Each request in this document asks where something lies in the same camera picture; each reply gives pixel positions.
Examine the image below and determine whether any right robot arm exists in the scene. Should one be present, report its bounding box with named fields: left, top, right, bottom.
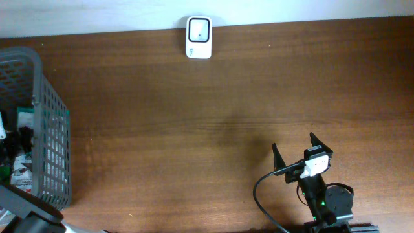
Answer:
left=272, top=133, right=379, bottom=233

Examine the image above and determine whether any white barcode scanner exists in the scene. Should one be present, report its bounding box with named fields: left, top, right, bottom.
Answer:
left=185, top=16, right=213, bottom=59

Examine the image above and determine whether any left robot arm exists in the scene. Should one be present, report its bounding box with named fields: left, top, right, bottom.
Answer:
left=1, top=183, right=93, bottom=233

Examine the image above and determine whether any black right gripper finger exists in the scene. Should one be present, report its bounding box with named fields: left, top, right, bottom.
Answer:
left=309, top=132, right=327, bottom=150
left=272, top=143, right=286, bottom=170

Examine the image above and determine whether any grey plastic basket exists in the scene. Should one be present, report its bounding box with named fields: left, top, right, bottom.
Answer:
left=1, top=47, right=72, bottom=210

